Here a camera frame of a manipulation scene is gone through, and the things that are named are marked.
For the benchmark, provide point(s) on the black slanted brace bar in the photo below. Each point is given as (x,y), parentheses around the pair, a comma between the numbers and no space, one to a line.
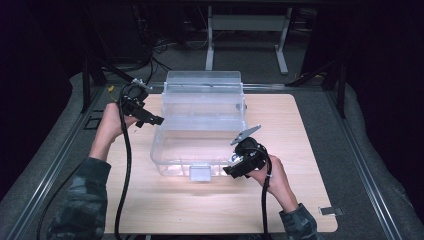
(313,75)
(113,70)

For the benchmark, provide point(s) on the small metal floor bracket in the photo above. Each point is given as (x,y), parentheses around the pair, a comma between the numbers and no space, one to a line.
(330,210)

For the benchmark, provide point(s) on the small yellow object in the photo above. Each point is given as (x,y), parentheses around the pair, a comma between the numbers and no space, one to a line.
(111,89)

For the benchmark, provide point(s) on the person's right hand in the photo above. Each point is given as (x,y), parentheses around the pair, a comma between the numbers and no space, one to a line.
(276,181)

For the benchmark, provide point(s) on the clear plastic tiered storage box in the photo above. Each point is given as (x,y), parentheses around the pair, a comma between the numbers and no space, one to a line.
(196,143)

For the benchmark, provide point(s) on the black upright post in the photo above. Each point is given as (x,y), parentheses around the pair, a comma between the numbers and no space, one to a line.
(86,86)
(341,93)

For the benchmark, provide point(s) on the person's left hand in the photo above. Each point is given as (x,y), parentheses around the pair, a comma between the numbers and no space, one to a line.
(108,130)

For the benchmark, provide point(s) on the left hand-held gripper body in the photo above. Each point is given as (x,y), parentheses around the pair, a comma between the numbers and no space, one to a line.
(133,98)

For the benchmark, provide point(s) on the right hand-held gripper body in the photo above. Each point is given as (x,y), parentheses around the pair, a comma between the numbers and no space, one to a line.
(253,155)

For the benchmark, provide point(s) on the white metal table frame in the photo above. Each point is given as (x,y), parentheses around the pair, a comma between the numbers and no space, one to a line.
(246,23)

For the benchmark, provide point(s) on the aluminium floor rail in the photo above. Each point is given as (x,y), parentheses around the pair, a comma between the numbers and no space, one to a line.
(40,186)
(266,86)
(363,166)

